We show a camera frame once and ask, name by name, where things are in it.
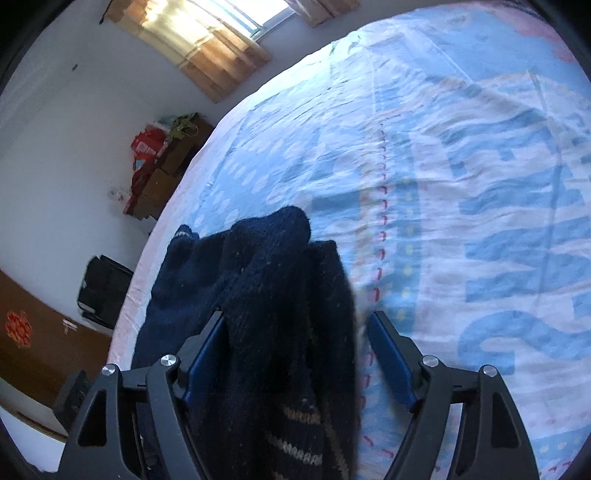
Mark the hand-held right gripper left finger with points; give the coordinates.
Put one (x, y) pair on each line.
(203, 355)

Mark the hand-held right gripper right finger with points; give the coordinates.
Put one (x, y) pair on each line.
(392, 360)

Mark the navy knit sweater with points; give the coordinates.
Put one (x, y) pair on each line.
(277, 300)

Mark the black bag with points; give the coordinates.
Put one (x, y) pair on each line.
(104, 290)

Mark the brown wooden door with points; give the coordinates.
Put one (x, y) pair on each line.
(46, 364)

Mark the stack of cardboard boxes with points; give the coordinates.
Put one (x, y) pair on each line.
(161, 184)

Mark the red paper decoration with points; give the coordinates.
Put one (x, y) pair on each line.
(18, 328)

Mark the blue white printed bedsheet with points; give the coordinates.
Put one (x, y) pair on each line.
(461, 184)

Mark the red plastic bag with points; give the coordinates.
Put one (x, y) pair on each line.
(147, 141)

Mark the green bag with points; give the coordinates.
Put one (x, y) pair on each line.
(182, 125)

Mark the wide beige striped curtain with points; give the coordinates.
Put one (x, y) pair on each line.
(207, 55)

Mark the window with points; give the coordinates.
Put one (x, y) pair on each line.
(258, 14)

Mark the wall socket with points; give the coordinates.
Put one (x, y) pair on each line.
(117, 194)

